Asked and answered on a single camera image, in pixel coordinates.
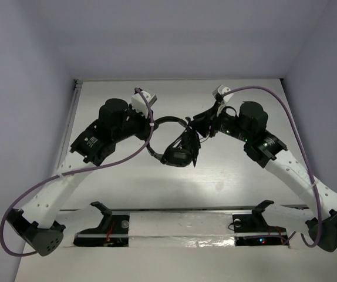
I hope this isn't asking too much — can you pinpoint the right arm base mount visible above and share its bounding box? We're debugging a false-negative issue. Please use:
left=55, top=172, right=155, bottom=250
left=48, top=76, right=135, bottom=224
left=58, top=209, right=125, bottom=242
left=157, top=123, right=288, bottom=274
left=227, top=200, right=289, bottom=247

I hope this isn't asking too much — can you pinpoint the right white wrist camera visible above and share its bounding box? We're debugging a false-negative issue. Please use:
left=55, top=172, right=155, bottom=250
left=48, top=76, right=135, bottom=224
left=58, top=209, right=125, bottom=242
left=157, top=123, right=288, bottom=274
left=213, top=85, right=233, bottom=115

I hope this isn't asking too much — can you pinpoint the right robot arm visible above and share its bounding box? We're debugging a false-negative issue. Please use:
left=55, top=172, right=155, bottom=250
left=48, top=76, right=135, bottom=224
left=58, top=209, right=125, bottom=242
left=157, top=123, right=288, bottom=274
left=191, top=102, right=337, bottom=252

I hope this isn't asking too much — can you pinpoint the black headset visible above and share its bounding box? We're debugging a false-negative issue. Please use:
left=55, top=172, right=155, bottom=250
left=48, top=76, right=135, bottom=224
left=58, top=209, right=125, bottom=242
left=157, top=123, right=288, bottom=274
left=146, top=116, right=201, bottom=167

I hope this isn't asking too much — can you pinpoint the metal rail with tape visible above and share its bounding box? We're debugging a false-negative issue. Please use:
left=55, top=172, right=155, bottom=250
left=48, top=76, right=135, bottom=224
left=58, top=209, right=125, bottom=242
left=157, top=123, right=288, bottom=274
left=74, top=207, right=292, bottom=247

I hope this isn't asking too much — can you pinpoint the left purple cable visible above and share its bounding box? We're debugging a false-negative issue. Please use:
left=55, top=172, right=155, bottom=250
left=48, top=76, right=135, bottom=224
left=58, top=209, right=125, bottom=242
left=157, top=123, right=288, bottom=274
left=0, top=88, right=155, bottom=258

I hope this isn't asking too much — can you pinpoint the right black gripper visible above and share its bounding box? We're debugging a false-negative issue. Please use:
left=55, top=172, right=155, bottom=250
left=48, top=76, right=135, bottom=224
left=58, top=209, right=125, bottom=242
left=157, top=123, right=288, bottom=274
left=190, top=100, right=252, bottom=142

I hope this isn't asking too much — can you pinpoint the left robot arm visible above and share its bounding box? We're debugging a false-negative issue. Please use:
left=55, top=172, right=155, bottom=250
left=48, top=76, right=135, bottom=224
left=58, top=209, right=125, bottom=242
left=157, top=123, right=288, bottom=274
left=0, top=90, right=156, bottom=257

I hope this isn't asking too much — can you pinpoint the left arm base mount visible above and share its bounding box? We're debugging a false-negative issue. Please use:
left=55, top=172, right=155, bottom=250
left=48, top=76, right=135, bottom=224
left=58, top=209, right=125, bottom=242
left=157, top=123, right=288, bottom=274
left=73, top=202, right=130, bottom=247

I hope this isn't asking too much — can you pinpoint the thin black headset cable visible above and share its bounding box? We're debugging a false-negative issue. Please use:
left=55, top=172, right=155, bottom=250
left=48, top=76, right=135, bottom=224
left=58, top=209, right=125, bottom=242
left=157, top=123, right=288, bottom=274
left=171, top=105, right=237, bottom=169

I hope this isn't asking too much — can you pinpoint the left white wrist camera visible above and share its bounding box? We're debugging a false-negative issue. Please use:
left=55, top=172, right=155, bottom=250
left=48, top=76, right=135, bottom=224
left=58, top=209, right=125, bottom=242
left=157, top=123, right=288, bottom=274
left=131, top=88, right=157, bottom=118

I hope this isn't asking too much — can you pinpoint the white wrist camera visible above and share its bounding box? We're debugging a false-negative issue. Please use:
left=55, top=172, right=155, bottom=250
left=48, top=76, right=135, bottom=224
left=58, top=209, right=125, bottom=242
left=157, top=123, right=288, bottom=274
left=213, top=85, right=233, bottom=115
left=131, top=88, right=157, bottom=118

